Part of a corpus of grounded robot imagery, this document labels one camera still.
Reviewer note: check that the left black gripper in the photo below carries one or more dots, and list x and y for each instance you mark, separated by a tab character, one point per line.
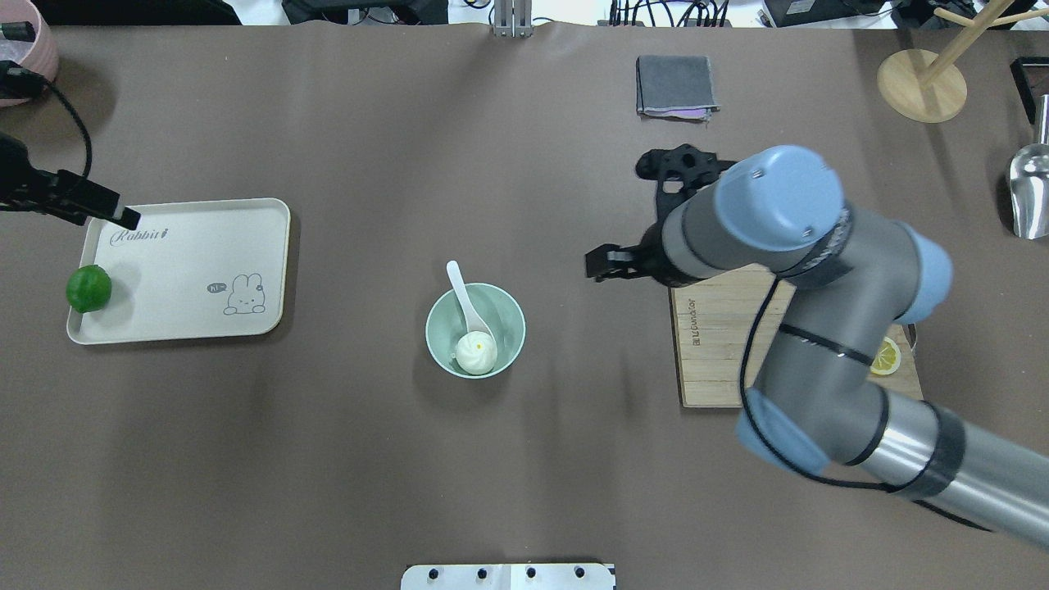
34	187

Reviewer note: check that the black tray with glasses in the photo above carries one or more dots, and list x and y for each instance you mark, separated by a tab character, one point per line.
1030	75

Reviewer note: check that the bamboo cutting board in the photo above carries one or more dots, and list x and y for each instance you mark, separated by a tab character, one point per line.
712	321

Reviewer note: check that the pink bowl with ice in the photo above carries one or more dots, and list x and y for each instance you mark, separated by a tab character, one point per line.
39	56

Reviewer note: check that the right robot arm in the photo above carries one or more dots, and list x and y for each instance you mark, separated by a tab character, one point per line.
812	407

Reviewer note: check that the light green bowl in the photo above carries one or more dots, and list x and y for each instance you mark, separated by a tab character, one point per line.
445	325

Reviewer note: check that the metal tube in bowl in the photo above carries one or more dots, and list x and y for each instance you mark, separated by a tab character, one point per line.
18	31

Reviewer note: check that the aluminium frame post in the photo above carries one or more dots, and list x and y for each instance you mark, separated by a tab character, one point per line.
512	18

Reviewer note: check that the folded grey cloth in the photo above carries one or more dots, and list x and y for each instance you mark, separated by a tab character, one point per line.
676	87

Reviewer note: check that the white ceramic spoon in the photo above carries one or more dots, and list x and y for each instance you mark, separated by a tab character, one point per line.
472	319

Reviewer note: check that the white steamed bun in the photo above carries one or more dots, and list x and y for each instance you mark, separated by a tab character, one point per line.
476	352

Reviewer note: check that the wooden mug tree stand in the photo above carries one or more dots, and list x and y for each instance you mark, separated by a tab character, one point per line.
927	86

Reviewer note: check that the beige rabbit tray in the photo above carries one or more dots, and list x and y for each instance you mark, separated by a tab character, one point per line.
210	269

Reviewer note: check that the metal scoop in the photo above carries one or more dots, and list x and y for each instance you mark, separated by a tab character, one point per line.
1028	180

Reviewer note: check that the green lime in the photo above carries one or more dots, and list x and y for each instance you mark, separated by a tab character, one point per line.
88	289

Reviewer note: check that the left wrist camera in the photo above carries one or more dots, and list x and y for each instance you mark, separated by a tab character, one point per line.
19	84

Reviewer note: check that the lower lemon slice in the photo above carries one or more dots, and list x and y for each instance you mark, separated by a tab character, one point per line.
888	358

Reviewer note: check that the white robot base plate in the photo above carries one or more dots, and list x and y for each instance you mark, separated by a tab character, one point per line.
544	575

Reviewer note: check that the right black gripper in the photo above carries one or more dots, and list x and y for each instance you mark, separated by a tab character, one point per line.
647	256

